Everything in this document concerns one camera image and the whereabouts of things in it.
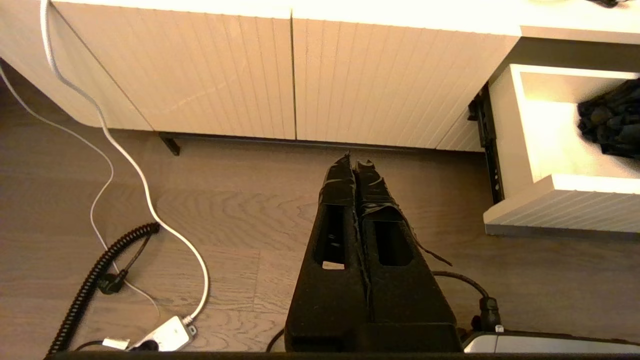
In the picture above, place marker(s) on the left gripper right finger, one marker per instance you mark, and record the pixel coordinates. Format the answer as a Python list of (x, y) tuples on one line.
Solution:
[(405, 305)]

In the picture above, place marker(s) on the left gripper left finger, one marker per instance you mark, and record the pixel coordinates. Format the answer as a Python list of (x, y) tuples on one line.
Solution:
[(330, 300)]

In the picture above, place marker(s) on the black umbrella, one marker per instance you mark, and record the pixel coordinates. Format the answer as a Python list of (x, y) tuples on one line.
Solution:
[(615, 120)]

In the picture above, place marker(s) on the white low cabinet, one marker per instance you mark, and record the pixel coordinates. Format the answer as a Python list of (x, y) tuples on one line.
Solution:
[(225, 75)]

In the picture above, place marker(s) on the white device casing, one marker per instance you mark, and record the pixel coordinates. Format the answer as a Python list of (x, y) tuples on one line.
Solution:
[(550, 344)]

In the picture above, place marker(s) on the white power strip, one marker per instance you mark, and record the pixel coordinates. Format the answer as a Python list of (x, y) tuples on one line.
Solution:
[(165, 336)]

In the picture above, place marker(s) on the small white plug adapter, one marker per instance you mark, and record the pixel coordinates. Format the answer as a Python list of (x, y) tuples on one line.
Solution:
[(116, 344)]

